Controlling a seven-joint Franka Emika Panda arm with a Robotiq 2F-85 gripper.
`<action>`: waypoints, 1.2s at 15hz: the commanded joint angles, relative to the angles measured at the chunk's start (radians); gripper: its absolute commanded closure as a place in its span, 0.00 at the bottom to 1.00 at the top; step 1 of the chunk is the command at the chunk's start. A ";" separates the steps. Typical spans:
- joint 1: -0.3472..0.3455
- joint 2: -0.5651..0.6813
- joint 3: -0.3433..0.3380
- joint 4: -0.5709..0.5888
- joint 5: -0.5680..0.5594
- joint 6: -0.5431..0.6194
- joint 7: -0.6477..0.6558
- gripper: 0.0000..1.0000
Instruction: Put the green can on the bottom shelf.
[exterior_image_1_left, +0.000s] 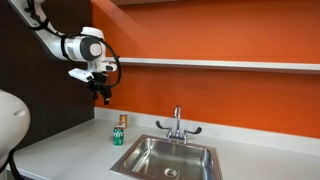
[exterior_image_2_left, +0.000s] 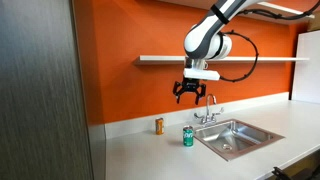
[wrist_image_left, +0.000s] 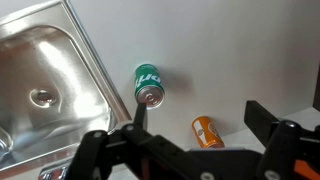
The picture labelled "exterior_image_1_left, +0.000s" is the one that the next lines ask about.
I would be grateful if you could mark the white wall shelf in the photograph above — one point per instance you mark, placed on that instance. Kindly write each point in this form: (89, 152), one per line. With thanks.
(216, 64)

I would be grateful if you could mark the white counter backsplash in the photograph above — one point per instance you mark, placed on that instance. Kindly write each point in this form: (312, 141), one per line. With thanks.
(233, 133)

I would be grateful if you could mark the green soda can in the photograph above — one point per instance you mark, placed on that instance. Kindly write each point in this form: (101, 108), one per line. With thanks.
(118, 136)

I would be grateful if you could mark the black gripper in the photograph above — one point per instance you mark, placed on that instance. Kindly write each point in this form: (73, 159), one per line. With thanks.
(99, 83)

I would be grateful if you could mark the stainless steel sink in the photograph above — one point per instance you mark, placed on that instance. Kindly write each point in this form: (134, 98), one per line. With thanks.
(166, 160)

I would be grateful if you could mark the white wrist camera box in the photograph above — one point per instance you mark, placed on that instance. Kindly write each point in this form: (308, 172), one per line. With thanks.
(80, 74)

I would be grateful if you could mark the orange soda can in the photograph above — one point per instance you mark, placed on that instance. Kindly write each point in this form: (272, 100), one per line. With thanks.
(123, 121)

